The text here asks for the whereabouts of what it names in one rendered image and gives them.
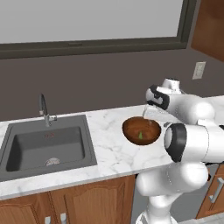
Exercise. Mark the brown wall cabinet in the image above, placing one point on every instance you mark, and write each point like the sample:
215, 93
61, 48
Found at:
210, 26

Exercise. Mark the dark framed window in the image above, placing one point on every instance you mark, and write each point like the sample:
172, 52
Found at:
87, 23

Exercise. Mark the green lemon wedge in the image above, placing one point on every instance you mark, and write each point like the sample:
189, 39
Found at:
140, 135

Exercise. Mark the white wall outlet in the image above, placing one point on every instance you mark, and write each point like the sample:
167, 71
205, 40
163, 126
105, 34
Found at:
199, 70

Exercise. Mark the grey metal faucet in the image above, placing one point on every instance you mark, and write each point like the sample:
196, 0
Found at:
43, 109

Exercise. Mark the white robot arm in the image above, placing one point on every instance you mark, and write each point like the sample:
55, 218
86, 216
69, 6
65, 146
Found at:
186, 137

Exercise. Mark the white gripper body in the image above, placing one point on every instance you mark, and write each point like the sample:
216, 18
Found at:
154, 112

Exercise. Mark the brown wooden bowl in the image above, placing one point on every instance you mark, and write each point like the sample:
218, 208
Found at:
132, 132

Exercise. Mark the dark grey sink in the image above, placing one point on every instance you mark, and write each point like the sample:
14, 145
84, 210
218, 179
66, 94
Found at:
43, 145

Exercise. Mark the brown wooden drawer front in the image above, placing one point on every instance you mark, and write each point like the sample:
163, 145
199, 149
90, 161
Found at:
217, 207

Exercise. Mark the brown wooden cabinet door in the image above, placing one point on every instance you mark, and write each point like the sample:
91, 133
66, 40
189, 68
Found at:
20, 211
96, 201

